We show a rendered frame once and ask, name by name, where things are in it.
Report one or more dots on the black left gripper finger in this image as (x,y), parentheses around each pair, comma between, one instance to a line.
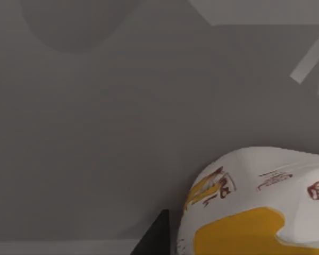
(158,236)

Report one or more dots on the white and yellow bottle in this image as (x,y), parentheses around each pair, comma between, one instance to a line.
(255,207)

